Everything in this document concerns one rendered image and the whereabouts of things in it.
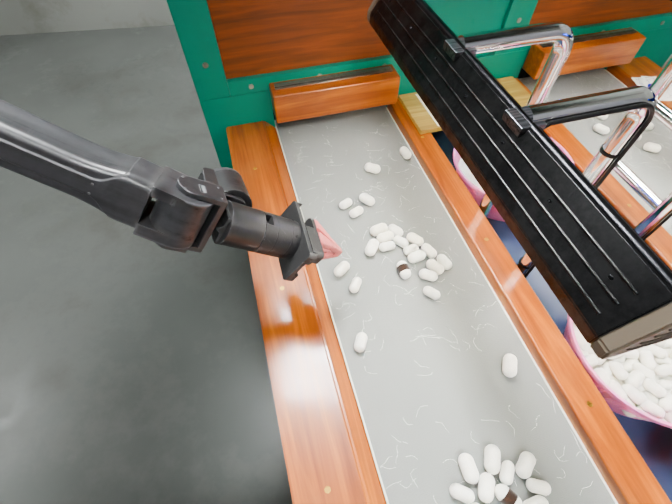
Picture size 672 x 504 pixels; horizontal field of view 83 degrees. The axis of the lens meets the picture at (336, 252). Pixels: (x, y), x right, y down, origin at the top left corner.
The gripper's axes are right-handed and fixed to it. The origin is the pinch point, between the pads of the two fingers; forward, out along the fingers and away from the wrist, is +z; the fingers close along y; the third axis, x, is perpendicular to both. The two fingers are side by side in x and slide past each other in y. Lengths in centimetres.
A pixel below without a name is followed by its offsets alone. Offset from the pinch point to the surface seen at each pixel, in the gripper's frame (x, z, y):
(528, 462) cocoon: -4.5, 19.7, -34.5
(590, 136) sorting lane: -37, 63, 25
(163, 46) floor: 102, 16, 254
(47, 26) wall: 149, -45, 295
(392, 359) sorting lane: 5.4, 11.6, -15.4
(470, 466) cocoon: 0.6, 13.6, -32.8
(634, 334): -27.4, -2.1, -27.9
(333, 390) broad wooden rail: 10.4, 1.7, -18.3
